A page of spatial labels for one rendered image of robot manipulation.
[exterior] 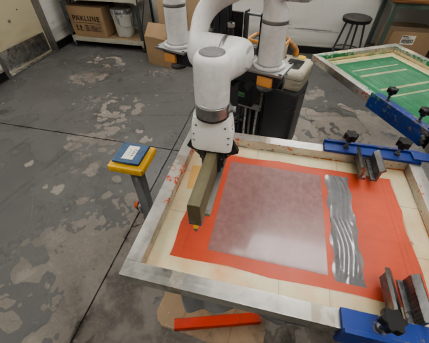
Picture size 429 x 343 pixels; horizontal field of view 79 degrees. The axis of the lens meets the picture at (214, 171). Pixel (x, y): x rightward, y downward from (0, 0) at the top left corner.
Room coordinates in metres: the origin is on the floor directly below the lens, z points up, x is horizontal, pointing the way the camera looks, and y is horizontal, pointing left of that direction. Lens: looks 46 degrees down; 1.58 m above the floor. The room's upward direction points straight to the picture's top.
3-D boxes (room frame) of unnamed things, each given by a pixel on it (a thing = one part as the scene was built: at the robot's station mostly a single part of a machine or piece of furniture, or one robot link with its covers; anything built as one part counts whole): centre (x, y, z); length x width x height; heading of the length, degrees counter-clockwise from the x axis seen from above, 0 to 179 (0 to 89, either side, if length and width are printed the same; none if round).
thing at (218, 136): (0.50, 0.00, 1.21); 0.10 x 0.07 x 0.11; 77
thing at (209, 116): (0.49, 0.00, 1.27); 0.09 x 0.07 x 0.03; 77
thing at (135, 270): (0.44, -0.23, 0.97); 0.79 x 0.58 x 0.04; 77
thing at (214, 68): (0.53, -0.02, 1.34); 0.15 x 0.10 x 0.11; 157
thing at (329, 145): (0.66, -0.53, 0.98); 0.30 x 0.05 x 0.07; 77
